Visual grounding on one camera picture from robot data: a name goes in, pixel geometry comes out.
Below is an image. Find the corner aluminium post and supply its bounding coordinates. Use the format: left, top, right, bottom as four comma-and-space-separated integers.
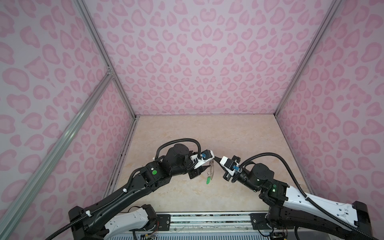
73, 0, 137, 120
274, 0, 344, 119

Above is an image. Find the black corrugated cable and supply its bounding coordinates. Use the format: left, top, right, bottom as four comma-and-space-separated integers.
239, 152, 379, 240
44, 137, 202, 240

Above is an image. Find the left black corrugated cable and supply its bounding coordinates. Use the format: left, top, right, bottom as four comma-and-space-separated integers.
44, 137, 202, 240

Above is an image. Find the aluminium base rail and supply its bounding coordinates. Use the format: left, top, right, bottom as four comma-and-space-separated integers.
79, 211, 346, 240

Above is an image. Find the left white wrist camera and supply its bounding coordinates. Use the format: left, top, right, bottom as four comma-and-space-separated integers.
190, 150, 215, 170

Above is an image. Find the right corner aluminium post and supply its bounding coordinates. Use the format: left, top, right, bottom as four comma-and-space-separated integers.
274, 0, 344, 119

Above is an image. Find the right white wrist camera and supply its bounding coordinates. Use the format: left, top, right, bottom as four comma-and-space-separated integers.
219, 156, 242, 177

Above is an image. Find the diagonal aluminium frame bar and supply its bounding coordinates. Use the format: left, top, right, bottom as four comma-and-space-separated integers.
1, 73, 115, 240

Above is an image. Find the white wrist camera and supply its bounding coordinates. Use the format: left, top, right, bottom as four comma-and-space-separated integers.
190, 150, 215, 170
219, 156, 242, 177

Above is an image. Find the left corner aluminium post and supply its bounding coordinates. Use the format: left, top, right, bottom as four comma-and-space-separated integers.
73, 0, 137, 120

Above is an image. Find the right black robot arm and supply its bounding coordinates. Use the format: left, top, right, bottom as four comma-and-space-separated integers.
214, 153, 374, 240

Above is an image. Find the right black corrugated cable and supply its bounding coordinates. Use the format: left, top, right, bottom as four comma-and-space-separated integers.
239, 152, 379, 240

